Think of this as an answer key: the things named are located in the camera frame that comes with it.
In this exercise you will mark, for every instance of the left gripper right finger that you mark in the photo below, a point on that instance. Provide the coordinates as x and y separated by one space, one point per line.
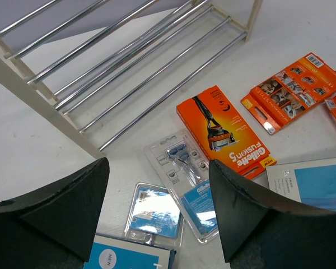
259 228

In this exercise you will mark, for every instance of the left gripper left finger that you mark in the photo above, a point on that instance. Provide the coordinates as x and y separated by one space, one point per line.
54 226

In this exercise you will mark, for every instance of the blue harry's box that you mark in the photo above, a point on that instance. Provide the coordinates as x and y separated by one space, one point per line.
310 182
116 253

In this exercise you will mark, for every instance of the cream metal-rod shelf rack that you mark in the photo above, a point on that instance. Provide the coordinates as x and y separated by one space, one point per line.
96 90

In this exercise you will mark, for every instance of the orange Gillette Fusion5 box centre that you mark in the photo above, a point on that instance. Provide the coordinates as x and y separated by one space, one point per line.
223 134

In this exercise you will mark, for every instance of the small blue cartridge pack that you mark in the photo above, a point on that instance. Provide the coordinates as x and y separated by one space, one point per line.
154 218

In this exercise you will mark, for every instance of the Gillette razor blister pack upright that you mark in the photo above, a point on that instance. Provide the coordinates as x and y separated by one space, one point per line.
184 171

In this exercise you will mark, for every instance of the orange Gillette styler box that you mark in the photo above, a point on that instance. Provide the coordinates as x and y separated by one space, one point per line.
291 93

